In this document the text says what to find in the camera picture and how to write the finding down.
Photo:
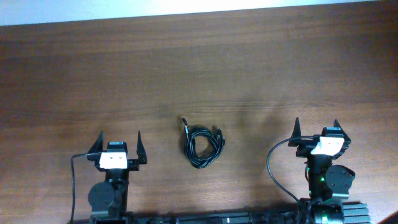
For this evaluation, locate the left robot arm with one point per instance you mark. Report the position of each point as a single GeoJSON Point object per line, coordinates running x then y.
{"type": "Point", "coordinates": [108, 199]}

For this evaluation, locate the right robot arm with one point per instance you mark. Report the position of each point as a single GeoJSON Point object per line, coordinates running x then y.
{"type": "Point", "coordinates": [328, 183]}

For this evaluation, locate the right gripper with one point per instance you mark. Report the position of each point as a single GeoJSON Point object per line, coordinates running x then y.
{"type": "Point", "coordinates": [305, 148]}

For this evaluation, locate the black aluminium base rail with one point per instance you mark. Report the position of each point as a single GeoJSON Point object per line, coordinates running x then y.
{"type": "Point", "coordinates": [354, 213]}

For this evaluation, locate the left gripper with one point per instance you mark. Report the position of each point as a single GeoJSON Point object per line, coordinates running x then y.
{"type": "Point", "coordinates": [133, 163]}

